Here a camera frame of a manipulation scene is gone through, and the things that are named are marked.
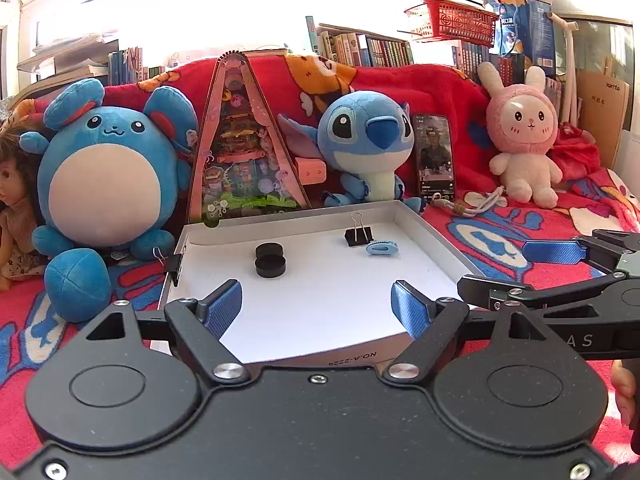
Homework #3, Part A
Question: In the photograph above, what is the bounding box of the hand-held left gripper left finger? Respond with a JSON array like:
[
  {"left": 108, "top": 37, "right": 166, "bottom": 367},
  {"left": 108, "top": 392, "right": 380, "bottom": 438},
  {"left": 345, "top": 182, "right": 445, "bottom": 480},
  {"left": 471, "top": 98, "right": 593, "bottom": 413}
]
[{"left": 79, "top": 280, "right": 252, "bottom": 387}]

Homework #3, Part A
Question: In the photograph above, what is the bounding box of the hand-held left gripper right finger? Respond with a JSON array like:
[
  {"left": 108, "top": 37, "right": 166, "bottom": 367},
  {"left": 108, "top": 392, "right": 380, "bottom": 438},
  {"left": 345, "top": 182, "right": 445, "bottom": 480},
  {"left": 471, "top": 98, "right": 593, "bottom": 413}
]
[{"left": 383, "top": 280, "right": 572, "bottom": 387}]

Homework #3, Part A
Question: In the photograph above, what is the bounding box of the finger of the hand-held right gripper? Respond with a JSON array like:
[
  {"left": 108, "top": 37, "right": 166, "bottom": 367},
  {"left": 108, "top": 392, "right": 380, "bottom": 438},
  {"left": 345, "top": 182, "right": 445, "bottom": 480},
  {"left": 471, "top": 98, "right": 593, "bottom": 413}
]
[
  {"left": 457, "top": 271, "right": 640, "bottom": 311},
  {"left": 521, "top": 229, "right": 640, "bottom": 278}
]

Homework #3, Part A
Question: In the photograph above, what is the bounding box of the white cardboard box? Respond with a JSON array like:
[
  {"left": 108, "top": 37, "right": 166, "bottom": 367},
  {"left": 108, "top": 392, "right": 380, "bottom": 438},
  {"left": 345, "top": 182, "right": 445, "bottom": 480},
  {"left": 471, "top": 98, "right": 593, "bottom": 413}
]
[{"left": 150, "top": 200, "right": 488, "bottom": 367}]

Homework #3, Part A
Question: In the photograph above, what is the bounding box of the person's right hand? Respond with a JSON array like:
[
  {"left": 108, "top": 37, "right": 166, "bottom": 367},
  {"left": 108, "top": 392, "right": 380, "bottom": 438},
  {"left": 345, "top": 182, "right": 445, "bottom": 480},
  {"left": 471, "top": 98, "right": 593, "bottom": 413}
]
[{"left": 611, "top": 359, "right": 640, "bottom": 441}]

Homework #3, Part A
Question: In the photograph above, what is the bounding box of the pink printed blanket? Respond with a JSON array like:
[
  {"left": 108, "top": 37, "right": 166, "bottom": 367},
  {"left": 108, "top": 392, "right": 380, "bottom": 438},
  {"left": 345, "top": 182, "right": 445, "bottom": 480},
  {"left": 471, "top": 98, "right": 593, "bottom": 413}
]
[{"left": 0, "top": 180, "right": 640, "bottom": 456}]

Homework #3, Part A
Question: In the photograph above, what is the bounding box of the small black binder clip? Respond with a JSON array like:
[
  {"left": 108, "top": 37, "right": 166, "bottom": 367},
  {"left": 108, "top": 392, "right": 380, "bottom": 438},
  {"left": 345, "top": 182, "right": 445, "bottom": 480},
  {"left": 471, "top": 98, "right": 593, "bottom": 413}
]
[{"left": 151, "top": 246, "right": 185, "bottom": 288}]

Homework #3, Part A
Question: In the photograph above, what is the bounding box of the pink rabbit plush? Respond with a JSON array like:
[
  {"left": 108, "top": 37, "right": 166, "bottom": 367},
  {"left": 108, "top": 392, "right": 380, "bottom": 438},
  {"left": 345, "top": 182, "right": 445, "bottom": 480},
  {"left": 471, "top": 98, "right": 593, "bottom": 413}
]
[{"left": 476, "top": 61, "right": 563, "bottom": 209}]

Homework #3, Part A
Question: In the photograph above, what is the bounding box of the triangular pink toy house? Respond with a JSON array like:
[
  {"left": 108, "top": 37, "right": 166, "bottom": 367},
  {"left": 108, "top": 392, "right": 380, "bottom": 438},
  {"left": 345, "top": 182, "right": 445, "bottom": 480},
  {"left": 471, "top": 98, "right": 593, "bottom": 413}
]
[{"left": 187, "top": 50, "right": 312, "bottom": 226}]

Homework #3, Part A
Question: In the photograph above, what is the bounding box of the black smartphone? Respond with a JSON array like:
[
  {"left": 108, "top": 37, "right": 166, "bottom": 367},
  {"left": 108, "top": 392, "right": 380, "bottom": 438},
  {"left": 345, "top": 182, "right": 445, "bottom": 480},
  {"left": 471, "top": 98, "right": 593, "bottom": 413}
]
[{"left": 412, "top": 114, "right": 457, "bottom": 200}]

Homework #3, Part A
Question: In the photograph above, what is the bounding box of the brown cardboard sheet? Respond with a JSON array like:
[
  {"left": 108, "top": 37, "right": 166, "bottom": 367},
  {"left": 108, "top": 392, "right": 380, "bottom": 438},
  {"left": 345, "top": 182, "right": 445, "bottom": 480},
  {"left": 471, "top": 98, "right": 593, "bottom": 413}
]
[{"left": 575, "top": 67, "right": 630, "bottom": 171}]

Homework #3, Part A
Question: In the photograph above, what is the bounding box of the small pink box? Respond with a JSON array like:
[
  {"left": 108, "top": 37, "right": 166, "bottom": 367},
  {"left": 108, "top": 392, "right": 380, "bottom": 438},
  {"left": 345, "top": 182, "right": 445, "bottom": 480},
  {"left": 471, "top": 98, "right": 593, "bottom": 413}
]
[{"left": 294, "top": 156, "right": 327, "bottom": 186}]

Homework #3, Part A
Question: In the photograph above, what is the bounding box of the round blue mouse plush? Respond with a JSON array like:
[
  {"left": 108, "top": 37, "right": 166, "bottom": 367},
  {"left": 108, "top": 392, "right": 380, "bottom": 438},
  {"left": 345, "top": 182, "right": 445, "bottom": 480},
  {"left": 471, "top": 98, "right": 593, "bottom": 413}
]
[{"left": 19, "top": 78, "right": 201, "bottom": 323}]

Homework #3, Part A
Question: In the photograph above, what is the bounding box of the blue alien plush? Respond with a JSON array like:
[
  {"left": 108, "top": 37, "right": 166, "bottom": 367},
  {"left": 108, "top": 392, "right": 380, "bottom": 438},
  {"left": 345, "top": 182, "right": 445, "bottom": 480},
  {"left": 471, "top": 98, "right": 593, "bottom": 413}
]
[{"left": 277, "top": 91, "right": 426, "bottom": 211}]

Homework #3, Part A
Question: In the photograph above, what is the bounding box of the red cartoon blanket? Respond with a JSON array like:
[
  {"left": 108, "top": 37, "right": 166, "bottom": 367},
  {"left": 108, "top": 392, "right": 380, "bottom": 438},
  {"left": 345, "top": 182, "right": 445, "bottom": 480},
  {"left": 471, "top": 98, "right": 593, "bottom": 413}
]
[{"left": 105, "top": 55, "right": 640, "bottom": 221}]

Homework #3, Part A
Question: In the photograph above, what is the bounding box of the white pipe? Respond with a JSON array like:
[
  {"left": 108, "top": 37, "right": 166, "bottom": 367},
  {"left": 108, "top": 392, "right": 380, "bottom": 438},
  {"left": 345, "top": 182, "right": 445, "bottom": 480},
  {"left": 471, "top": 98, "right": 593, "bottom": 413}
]
[{"left": 547, "top": 10, "right": 583, "bottom": 126}]

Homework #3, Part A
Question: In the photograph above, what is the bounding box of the brown haired doll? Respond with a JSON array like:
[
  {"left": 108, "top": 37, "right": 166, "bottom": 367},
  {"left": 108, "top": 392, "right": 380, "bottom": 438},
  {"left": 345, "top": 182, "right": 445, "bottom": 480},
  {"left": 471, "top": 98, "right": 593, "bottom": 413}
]
[{"left": 0, "top": 120, "right": 51, "bottom": 293}]

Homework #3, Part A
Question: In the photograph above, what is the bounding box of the blue paper bag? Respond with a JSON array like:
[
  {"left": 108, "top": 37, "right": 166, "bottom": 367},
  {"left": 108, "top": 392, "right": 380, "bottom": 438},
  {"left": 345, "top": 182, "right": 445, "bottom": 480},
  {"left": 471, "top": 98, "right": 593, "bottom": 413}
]
[{"left": 484, "top": 0, "right": 558, "bottom": 67}]

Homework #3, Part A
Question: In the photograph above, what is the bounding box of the red plastic basket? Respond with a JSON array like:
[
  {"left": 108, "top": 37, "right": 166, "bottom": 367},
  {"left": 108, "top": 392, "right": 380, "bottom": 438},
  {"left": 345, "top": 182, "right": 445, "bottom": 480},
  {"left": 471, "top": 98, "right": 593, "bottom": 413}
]
[{"left": 404, "top": 0, "right": 501, "bottom": 42}]

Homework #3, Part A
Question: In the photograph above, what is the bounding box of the short row of blue books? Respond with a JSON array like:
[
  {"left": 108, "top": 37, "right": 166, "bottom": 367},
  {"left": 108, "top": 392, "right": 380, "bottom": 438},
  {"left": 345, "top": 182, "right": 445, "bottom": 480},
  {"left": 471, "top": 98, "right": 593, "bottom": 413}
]
[{"left": 107, "top": 47, "right": 166, "bottom": 87}]

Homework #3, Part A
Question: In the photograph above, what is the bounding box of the stack of papers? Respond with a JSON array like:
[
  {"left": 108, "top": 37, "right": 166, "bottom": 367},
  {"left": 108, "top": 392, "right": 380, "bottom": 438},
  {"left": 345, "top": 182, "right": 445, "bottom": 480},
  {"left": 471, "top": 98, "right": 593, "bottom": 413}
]
[{"left": 17, "top": 32, "right": 121, "bottom": 78}]

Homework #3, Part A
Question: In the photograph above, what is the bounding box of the white braided lanyard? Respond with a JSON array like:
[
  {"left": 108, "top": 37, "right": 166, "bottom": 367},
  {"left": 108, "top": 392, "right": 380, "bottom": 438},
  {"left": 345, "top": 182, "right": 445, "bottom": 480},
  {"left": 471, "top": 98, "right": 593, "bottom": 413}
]
[{"left": 432, "top": 186, "right": 508, "bottom": 219}]

